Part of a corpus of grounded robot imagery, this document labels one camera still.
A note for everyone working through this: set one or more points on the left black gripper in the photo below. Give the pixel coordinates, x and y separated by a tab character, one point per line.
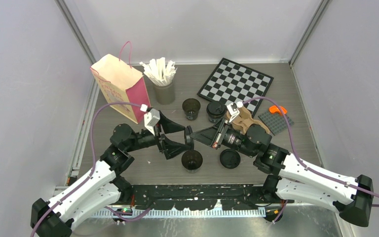
170	148

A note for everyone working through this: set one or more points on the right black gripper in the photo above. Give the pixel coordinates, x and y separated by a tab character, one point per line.
211	136

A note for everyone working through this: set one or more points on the black lidded coffee cup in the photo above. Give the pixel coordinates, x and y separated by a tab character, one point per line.
215	111

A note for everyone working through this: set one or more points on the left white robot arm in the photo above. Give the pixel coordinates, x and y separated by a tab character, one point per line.
103	184

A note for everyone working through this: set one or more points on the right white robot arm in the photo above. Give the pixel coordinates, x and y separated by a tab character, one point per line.
295	179

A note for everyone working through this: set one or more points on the black coffee cup lid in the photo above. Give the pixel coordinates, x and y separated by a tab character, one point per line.
229	158

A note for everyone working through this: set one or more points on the brown cardboard cup carrier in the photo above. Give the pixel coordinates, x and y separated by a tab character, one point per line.
244	120

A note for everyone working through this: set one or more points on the grey cylindrical straw holder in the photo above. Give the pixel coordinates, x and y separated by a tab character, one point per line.
165	95

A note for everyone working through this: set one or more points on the black and white chessboard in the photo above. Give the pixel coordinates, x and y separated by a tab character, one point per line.
231	82

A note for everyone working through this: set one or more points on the grey studded building baseplate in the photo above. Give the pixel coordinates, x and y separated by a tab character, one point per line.
275	122

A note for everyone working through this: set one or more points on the orange curved plastic piece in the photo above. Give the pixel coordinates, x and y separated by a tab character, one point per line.
277	110

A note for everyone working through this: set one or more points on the bundle of white wrapped straws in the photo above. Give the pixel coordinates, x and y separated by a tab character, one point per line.
159	71

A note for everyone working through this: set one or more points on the pink and cream paper bag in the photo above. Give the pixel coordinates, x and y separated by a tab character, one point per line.
120	82

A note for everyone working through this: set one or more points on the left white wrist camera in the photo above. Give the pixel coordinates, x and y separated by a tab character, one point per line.
151	119

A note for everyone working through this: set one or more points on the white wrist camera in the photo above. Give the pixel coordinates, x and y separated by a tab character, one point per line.
151	119
233	109

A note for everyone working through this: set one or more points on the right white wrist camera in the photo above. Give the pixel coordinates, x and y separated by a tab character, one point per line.
233	109

